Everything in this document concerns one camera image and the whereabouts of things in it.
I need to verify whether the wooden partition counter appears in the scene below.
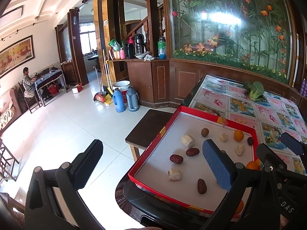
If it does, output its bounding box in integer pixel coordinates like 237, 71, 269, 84
126, 58, 295, 109

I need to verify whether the red cardboard box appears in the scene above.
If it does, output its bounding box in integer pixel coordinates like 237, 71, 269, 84
128, 105, 261, 218

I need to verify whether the framed wall painting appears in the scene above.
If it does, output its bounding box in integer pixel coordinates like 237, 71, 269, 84
0, 35, 35, 78

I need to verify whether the dark wooden chair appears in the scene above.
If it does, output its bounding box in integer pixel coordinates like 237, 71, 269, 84
18, 81, 41, 114

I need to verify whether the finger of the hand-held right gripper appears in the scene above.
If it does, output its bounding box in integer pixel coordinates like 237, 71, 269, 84
255, 143, 292, 173
280, 132, 307, 156

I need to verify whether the green and blue bottle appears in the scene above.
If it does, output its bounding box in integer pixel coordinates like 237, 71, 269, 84
158, 36, 167, 60

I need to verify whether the glass flower panel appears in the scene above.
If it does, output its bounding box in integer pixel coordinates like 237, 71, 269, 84
167, 0, 294, 83

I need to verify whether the patterned sofa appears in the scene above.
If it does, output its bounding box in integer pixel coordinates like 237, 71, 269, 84
0, 86, 24, 131

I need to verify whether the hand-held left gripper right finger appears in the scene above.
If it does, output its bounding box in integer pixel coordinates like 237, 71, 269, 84
202, 139, 281, 230

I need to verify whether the tall black thermos jug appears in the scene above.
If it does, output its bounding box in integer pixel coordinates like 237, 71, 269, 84
133, 34, 145, 55

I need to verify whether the yellow dustpan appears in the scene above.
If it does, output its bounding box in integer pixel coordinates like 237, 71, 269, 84
104, 60, 114, 104

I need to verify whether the wooden staircase railing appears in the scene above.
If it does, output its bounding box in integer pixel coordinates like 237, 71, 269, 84
125, 14, 166, 53

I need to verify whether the green bag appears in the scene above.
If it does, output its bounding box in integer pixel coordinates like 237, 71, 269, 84
108, 39, 121, 51

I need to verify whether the blue thermos flask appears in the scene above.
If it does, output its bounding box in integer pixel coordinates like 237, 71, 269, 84
113, 88, 126, 113

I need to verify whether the dark metal chair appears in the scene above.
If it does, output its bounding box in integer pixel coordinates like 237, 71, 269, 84
0, 138, 21, 181

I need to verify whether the table with dark cloth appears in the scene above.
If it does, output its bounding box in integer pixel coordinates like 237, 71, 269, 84
34, 69, 68, 107

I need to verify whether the mop stick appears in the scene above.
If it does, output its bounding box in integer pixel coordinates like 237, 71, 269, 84
94, 67, 102, 96

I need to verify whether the dark brown stool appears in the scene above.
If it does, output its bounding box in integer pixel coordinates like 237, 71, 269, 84
125, 108, 179, 161

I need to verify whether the grey-blue thermos flask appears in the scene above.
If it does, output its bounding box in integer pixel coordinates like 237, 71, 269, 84
126, 86, 140, 112

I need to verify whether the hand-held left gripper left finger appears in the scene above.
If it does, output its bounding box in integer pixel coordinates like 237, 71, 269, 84
24, 139, 106, 230

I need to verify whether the red bucket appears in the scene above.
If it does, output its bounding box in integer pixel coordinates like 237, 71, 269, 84
47, 83, 60, 96

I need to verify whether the white basin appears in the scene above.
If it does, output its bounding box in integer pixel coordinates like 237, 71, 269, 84
112, 80, 130, 91

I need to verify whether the printed tablecloth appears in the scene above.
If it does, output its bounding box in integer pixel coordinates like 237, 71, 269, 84
187, 75, 307, 175

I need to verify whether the black thermos mug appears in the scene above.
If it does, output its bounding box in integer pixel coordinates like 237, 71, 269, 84
123, 44, 135, 59

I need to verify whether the green leafy vegetable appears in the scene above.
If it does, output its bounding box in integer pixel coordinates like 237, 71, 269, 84
243, 81, 265, 102

